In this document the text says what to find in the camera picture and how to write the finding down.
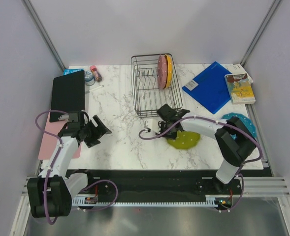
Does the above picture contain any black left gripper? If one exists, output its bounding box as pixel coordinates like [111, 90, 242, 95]
[80, 116, 111, 148]

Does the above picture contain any lime green polka dot plate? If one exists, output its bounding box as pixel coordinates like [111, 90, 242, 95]
[166, 131, 201, 150]

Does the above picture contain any pink polka dot plate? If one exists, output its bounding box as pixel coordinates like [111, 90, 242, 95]
[157, 55, 168, 89]

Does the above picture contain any yellow polka dot plate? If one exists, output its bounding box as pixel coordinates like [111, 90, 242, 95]
[164, 54, 173, 89]

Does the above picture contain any teal polka dot plate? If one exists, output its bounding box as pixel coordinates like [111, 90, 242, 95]
[221, 113, 257, 139]

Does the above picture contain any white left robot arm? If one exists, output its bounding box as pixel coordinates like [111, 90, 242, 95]
[27, 111, 111, 225]

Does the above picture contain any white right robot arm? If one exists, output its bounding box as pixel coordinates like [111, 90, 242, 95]
[157, 104, 258, 194]

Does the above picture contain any blue plastic folder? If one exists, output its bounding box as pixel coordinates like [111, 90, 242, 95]
[182, 61, 230, 114]

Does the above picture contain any small round tin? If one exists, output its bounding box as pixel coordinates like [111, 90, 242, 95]
[85, 70, 95, 86]

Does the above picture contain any black tablet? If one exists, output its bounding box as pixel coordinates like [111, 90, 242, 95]
[51, 70, 85, 113]

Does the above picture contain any pink cutting mat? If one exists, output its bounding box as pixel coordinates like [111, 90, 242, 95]
[37, 115, 83, 161]

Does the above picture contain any pink cap sprinkle bottle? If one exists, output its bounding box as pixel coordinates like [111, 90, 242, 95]
[90, 65, 103, 82]

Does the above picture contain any blue card box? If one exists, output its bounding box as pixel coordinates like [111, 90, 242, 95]
[63, 68, 84, 75]

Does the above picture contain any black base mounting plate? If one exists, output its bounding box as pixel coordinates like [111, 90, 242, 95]
[97, 177, 241, 203]

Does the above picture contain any paperback book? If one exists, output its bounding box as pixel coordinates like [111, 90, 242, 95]
[225, 73, 256, 105]

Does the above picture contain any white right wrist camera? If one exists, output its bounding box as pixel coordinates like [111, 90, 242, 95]
[144, 118, 161, 133]

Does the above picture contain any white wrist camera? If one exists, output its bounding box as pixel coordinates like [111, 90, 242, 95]
[58, 114, 69, 121]
[144, 118, 161, 133]

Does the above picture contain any black wire dish rack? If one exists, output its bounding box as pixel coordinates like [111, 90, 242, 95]
[130, 53, 183, 118]

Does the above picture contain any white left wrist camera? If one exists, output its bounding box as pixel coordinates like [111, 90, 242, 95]
[58, 114, 69, 121]

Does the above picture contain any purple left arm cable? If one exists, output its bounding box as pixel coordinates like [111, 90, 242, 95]
[34, 110, 119, 225]

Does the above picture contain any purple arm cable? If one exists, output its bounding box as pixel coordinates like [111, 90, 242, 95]
[138, 115, 263, 212]
[34, 110, 119, 225]

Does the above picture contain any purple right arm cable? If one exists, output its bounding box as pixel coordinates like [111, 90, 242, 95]
[138, 115, 263, 212]

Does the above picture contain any white slotted cable duct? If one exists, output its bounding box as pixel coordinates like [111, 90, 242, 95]
[72, 195, 218, 207]

